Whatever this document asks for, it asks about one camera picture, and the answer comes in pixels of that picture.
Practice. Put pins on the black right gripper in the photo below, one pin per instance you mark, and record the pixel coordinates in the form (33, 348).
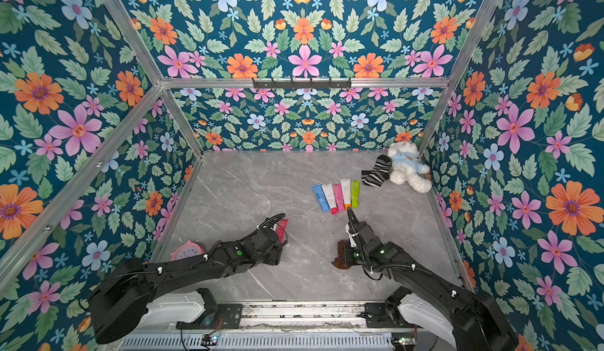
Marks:
(360, 236)

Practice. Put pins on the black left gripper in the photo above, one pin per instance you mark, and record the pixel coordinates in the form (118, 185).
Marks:
(276, 255)

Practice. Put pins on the red Curaprox toothpaste tube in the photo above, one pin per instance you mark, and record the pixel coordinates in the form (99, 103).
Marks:
(280, 229)

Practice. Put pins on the brown cloth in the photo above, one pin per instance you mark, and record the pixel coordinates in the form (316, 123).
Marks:
(345, 257)

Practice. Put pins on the pink Curaprox toothpaste tube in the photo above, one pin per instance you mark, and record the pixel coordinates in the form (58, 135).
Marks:
(339, 197)

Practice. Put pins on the green Curaprox toothpaste tube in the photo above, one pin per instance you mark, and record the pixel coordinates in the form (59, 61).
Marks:
(355, 193)

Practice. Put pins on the white tube red cap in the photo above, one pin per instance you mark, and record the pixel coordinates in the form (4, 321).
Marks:
(327, 190)

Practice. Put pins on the blue toothpaste tube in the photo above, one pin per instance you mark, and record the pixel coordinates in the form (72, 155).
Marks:
(321, 198)

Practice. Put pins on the white tube orange cap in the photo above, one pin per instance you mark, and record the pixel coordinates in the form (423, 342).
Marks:
(346, 192)

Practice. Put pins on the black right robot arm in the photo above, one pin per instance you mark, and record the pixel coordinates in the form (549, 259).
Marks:
(462, 318)

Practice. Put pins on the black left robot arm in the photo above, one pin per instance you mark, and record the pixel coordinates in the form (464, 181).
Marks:
(118, 304)

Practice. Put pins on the pink round object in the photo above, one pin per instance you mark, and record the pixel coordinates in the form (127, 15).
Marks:
(187, 250)

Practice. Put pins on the striped black white sock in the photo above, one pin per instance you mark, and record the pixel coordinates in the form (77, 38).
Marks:
(378, 175)

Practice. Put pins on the white teddy bear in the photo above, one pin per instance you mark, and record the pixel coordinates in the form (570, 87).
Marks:
(407, 168)

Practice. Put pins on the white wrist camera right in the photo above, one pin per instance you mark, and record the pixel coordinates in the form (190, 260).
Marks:
(351, 234)

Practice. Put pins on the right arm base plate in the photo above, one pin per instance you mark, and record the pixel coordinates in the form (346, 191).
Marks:
(378, 315)

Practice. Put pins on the black hook rail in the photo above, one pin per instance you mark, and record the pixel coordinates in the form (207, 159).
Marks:
(294, 84)

